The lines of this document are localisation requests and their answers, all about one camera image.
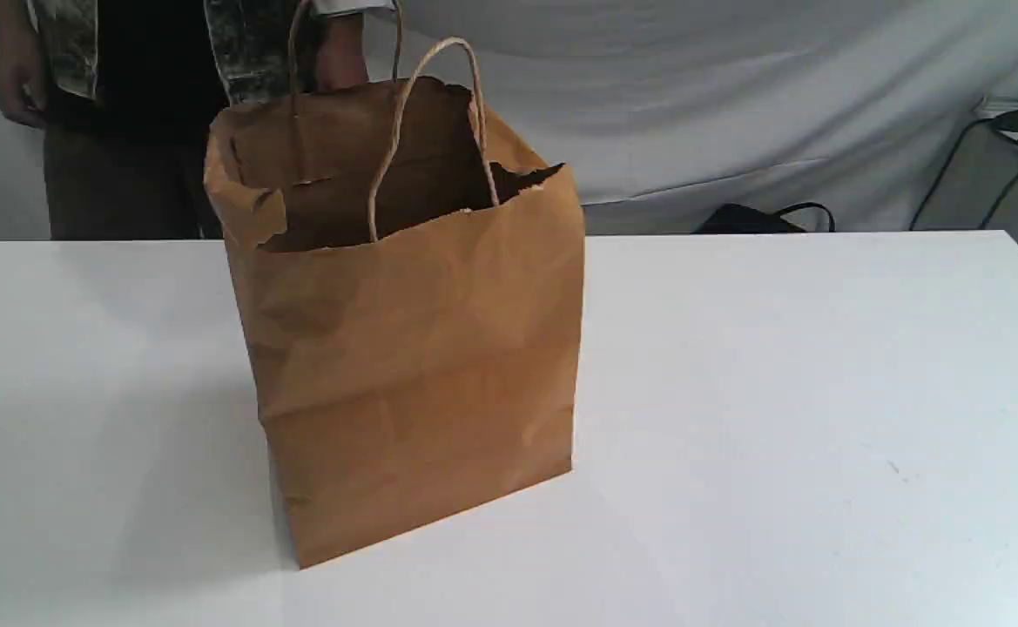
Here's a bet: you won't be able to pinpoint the person's right hand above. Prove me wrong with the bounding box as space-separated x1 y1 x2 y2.
0 1 48 130

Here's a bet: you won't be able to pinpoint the brown paper bag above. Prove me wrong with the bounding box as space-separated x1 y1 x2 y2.
205 37 587 569

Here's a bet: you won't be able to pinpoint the black object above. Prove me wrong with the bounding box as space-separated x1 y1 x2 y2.
693 202 836 235

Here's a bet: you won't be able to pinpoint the person in patterned white jacket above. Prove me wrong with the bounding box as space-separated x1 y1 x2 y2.
24 1 400 241

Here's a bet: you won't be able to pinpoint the white backdrop cloth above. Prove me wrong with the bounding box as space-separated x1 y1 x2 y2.
0 1 1018 239

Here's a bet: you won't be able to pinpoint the black cables at right edge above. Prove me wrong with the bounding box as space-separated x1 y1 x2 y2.
909 104 1018 231

